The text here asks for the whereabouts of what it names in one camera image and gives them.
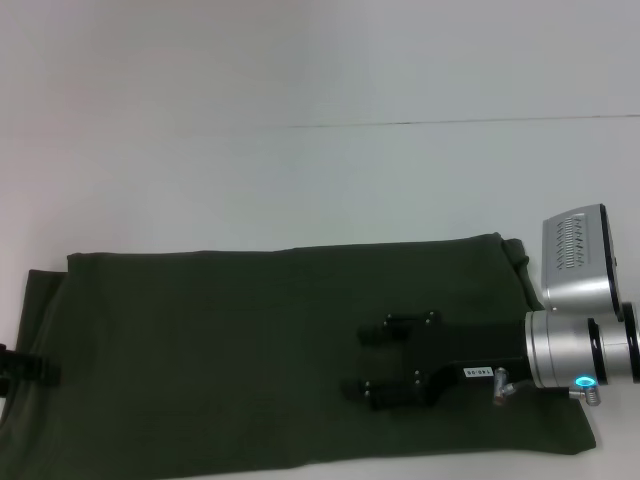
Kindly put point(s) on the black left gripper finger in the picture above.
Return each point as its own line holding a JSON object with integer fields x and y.
{"x": 35, "y": 368}

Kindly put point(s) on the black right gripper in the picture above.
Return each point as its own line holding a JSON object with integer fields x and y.
{"x": 465, "y": 350}

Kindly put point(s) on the dark green FREE! t-shirt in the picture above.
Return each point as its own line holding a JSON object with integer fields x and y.
{"x": 225, "y": 350}

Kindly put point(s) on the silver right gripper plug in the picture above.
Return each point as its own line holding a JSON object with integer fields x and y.
{"x": 501, "y": 384}

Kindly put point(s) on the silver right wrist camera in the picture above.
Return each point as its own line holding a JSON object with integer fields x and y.
{"x": 580, "y": 260}

